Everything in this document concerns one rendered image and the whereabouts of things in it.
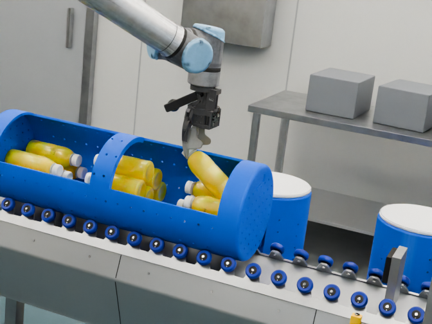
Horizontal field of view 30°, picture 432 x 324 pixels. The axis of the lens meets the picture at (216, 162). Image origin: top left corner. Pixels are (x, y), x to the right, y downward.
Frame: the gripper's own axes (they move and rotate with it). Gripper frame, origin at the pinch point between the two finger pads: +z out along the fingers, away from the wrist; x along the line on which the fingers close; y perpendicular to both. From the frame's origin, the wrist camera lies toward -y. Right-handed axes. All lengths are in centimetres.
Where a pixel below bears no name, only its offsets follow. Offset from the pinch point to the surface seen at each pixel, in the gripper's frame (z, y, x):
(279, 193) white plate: 18.6, 17.2, 40.1
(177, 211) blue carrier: 13.4, 4.9, -13.6
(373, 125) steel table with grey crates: 31, 6, 245
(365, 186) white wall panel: 89, -8, 326
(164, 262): 30.7, 1.3, -10.9
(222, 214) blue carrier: 11.1, 18.1, -13.4
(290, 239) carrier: 34, 23, 43
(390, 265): 17, 63, -4
